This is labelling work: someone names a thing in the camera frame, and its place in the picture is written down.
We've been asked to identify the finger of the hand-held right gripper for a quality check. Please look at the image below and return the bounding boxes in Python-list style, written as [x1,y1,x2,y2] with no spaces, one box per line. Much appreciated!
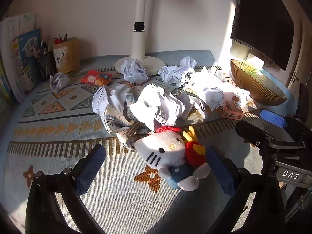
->
[235,121,306,150]
[260,109,312,147]

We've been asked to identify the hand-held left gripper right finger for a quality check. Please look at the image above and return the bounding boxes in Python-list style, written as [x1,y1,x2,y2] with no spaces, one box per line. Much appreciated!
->
[204,146,285,234]

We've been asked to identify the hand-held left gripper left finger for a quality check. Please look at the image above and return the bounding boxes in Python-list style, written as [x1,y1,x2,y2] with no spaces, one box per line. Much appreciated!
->
[26,144,106,234]

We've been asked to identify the golden ribbed bowl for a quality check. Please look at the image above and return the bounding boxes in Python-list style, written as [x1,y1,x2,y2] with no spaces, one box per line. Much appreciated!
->
[230,59,287,106]

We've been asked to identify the white cat plush toy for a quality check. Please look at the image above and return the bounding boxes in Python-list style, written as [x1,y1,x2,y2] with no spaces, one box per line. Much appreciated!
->
[134,124,211,192]

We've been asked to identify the pile of papers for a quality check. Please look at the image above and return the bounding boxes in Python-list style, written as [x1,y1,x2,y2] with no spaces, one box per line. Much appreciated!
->
[49,56,251,133]

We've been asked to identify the small orange box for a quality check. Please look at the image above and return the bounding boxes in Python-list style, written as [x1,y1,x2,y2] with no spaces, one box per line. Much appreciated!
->
[221,100,244,121]

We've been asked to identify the dark chair back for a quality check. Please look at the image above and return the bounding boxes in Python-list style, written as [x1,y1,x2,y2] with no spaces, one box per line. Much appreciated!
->
[298,83,310,123]

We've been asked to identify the patterned woven mat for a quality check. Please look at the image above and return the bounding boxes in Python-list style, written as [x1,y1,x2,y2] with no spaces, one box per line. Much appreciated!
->
[0,50,269,234]

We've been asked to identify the plaid cloth bundle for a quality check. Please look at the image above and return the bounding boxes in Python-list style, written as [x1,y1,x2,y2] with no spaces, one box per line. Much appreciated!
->
[101,85,147,150]

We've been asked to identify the brown wooden door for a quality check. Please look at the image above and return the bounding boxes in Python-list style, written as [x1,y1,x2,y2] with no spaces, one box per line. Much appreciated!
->
[288,17,311,90]

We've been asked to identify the orange snack packet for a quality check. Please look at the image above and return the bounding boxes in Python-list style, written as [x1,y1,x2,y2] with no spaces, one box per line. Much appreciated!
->
[80,70,113,87]

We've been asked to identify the black monitor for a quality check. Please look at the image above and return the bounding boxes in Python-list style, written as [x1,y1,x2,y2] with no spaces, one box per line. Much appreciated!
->
[230,0,295,72]

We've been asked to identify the black mesh pen holder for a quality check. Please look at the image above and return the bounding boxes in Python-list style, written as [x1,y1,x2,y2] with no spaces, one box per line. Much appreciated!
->
[36,51,58,80]

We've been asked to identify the bamboo pen holder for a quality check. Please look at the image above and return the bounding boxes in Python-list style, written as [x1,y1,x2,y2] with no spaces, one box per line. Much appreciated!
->
[52,37,81,74]

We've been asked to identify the row of upright books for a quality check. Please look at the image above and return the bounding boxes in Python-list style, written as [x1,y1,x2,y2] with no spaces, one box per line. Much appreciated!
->
[0,58,16,104]

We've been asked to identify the bundle of pens and pencils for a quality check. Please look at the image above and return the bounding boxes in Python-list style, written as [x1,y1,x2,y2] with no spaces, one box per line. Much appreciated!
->
[40,39,53,55]

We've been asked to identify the blue cover book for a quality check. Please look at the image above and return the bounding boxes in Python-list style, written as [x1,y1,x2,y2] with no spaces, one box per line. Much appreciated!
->
[12,28,42,92]

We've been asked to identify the white desk lamp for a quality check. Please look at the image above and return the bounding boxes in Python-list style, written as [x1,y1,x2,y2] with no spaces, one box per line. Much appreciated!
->
[115,0,165,75]

